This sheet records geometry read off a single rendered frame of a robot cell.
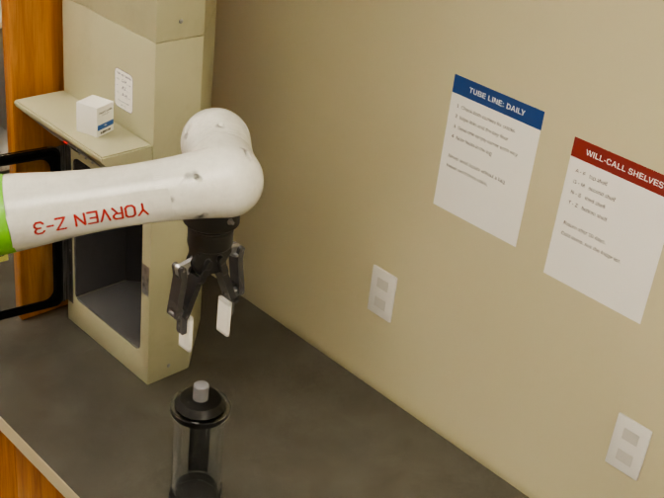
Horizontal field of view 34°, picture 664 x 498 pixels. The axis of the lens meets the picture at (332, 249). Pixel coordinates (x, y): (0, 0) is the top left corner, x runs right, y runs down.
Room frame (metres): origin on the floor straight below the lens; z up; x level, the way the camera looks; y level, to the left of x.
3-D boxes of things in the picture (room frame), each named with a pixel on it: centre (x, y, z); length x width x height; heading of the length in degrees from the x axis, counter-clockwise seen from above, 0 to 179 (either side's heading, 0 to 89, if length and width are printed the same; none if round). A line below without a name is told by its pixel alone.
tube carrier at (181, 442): (1.53, 0.20, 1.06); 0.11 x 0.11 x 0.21
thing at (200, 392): (1.53, 0.20, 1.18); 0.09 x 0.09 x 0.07
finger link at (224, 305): (1.56, 0.17, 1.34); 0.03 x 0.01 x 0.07; 47
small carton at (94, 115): (1.89, 0.48, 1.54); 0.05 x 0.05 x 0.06; 66
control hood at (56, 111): (1.93, 0.52, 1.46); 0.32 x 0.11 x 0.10; 47
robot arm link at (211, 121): (1.52, 0.20, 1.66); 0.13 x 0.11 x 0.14; 16
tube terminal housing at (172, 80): (2.06, 0.39, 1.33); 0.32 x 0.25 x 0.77; 47
